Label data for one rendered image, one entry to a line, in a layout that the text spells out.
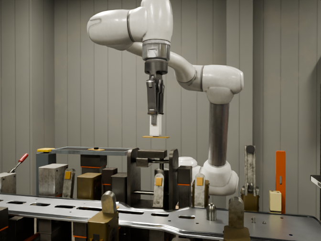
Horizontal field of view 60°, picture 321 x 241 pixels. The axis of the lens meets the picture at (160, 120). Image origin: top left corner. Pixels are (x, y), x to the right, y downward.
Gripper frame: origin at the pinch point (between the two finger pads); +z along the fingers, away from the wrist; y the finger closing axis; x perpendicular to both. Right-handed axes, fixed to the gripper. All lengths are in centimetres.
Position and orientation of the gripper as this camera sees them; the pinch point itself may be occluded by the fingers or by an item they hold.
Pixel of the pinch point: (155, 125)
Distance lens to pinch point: 89.1
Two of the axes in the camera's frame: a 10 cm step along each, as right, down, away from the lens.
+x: 9.6, 0.1, -2.8
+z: -0.1, 10.0, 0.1
